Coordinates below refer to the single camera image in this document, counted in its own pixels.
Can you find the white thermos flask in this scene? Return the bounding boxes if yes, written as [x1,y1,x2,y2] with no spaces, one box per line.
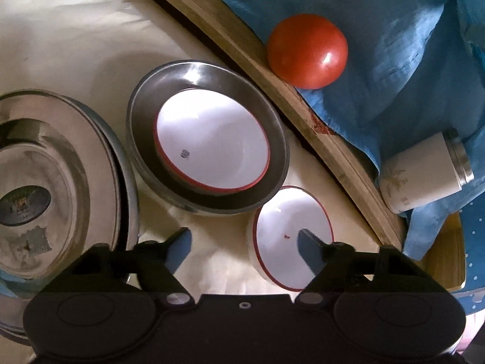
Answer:
[379,131,475,215]

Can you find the large steel plate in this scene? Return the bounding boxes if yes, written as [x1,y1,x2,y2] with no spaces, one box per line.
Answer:
[0,99,140,344]

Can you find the wooden shelf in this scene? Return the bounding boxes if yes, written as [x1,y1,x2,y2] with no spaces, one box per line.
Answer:
[125,0,467,292]

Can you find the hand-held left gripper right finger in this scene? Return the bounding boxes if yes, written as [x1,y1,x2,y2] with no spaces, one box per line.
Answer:
[295,229,436,306]

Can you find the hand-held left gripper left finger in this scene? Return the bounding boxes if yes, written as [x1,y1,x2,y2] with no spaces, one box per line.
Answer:
[57,227,196,308]

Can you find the light blue jacket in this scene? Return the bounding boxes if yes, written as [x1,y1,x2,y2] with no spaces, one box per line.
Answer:
[205,0,485,262]

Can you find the red tomato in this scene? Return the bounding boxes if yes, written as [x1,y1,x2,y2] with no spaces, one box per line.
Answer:
[266,13,348,90]

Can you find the blue white-dotted tent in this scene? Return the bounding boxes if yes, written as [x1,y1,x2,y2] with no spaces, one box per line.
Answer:
[453,197,485,312]

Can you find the steel bowl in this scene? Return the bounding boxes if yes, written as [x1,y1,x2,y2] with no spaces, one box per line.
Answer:
[126,59,290,217]

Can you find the cream paper table cover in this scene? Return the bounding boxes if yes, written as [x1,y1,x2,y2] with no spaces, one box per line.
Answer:
[0,0,383,364]

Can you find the white bowl red rim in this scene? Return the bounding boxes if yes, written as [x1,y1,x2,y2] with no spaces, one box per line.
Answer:
[246,186,336,292]
[152,87,271,197]

